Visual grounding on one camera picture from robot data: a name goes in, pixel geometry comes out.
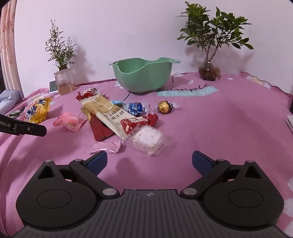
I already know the gold foil chocolate ball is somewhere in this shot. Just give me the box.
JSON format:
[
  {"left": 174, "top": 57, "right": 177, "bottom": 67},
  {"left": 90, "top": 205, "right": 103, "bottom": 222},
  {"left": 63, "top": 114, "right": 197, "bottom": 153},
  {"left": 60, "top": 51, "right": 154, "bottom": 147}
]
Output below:
[{"left": 157, "top": 100, "right": 179, "bottom": 114}]

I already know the yellow snack bag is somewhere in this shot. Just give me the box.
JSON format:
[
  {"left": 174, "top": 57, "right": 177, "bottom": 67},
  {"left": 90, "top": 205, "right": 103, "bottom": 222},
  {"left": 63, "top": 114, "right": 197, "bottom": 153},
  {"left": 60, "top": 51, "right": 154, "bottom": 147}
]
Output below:
[{"left": 24, "top": 97, "right": 53, "bottom": 124}]

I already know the red white candy packet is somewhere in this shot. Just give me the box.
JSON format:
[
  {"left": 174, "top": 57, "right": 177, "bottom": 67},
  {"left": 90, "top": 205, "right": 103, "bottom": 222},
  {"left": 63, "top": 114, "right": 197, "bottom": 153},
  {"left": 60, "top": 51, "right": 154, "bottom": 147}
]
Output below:
[{"left": 75, "top": 88, "right": 101, "bottom": 101}]

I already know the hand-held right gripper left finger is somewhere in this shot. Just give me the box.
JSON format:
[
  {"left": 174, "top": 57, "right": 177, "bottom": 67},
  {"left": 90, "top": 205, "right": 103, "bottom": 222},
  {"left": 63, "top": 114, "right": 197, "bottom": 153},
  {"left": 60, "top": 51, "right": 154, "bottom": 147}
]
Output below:
[{"left": 34, "top": 150, "right": 119, "bottom": 198}]

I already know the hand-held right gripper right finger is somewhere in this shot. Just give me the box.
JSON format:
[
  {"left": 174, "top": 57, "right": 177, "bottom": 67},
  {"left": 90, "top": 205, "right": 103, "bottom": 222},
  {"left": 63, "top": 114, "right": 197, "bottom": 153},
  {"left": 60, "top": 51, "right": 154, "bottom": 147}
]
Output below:
[{"left": 181, "top": 150, "right": 262, "bottom": 198}]

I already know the pink printed tablecloth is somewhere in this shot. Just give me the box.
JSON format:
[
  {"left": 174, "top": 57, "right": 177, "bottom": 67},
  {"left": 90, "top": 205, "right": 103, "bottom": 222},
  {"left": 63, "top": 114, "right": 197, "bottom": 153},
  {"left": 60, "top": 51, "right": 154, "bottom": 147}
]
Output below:
[{"left": 0, "top": 72, "right": 293, "bottom": 238}]

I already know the fine-leaf plant in clear cup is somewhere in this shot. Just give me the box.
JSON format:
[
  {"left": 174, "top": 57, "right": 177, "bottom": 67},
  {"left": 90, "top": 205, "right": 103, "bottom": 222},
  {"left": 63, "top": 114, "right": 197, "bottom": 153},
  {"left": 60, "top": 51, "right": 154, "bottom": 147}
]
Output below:
[{"left": 45, "top": 19, "right": 77, "bottom": 95}]

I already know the red white-dotted packet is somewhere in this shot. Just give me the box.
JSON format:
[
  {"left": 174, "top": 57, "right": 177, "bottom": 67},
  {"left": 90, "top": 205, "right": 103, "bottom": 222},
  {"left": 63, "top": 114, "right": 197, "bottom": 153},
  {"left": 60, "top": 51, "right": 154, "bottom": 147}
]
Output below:
[{"left": 120, "top": 113, "right": 159, "bottom": 135}]

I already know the white nougat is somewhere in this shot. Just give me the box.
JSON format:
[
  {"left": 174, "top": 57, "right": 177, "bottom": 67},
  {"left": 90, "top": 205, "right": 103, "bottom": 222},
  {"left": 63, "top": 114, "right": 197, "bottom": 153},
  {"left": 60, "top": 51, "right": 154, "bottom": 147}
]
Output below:
[{"left": 121, "top": 126, "right": 173, "bottom": 157}]

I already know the blue foil chocolate ball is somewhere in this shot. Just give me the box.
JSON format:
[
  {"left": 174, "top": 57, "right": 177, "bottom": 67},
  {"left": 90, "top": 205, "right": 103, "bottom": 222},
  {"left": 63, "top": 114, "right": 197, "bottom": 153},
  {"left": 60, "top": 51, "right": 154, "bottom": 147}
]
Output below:
[{"left": 121, "top": 101, "right": 152, "bottom": 117}]

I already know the dark red packet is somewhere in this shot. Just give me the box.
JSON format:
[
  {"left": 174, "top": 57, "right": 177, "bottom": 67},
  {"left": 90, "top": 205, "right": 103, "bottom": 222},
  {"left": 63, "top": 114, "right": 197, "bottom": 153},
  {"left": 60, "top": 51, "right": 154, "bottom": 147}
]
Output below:
[{"left": 88, "top": 112, "right": 117, "bottom": 142}]

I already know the beige long packet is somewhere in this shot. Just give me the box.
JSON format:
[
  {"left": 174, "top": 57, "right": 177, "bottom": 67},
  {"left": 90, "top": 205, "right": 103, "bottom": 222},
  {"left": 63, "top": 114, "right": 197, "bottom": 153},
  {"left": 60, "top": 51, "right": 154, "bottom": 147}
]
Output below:
[{"left": 81, "top": 95, "right": 147, "bottom": 140}]

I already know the blue grey cloth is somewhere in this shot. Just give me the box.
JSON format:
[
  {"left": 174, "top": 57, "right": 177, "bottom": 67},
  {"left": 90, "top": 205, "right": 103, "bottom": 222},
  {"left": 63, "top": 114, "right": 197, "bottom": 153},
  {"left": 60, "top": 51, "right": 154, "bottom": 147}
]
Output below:
[{"left": 0, "top": 90, "right": 23, "bottom": 115}]

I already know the dark green packet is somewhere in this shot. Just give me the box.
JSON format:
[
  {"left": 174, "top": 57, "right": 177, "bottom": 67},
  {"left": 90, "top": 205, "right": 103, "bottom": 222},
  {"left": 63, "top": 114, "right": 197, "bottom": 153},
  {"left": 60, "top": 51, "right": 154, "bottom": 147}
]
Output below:
[{"left": 9, "top": 106, "right": 26, "bottom": 118}]

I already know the green plastic bowl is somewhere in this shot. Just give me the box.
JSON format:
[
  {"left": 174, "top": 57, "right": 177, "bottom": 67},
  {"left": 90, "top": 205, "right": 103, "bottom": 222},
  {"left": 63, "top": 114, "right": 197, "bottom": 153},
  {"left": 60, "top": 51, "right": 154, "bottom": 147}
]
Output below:
[{"left": 109, "top": 57, "right": 181, "bottom": 93}]

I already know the pink peach candy packet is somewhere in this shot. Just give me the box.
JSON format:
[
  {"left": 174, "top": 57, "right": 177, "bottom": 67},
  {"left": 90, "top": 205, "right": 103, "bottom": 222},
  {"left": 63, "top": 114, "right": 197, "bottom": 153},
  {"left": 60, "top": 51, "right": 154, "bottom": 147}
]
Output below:
[{"left": 53, "top": 112, "right": 88, "bottom": 133}]

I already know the pink patterned curtain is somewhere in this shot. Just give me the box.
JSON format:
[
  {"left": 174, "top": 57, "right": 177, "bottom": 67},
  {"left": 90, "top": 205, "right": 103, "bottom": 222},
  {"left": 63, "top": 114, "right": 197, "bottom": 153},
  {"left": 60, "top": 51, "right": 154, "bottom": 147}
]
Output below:
[{"left": 0, "top": 0, "right": 22, "bottom": 96}]

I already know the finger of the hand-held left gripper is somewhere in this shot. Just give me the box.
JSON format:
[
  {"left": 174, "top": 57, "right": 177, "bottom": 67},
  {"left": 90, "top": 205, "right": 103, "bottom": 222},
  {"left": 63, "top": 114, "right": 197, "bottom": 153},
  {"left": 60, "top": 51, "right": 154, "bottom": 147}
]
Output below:
[{"left": 0, "top": 114, "right": 47, "bottom": 137}]

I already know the leafy plant in glass vase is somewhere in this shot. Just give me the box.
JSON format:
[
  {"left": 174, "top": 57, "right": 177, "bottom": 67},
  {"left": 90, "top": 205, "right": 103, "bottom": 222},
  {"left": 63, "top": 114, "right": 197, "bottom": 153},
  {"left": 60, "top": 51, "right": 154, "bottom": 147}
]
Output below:
[{"left": 176, "top": 2, "right": 254, "bottom": 81}]

